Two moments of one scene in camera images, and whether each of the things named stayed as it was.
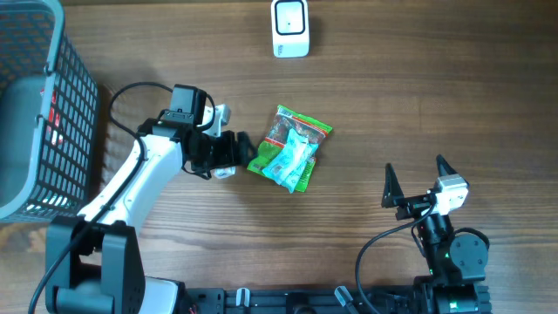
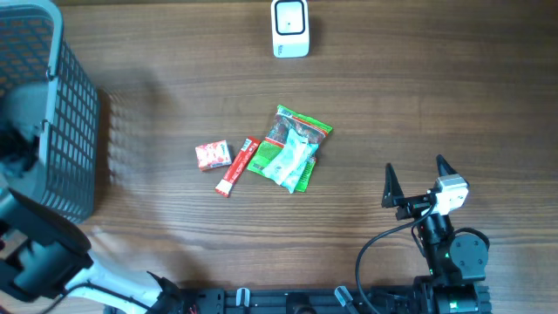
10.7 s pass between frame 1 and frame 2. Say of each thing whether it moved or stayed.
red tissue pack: moved
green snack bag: stayed
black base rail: stayed
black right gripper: stayed
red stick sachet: moved
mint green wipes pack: stayed
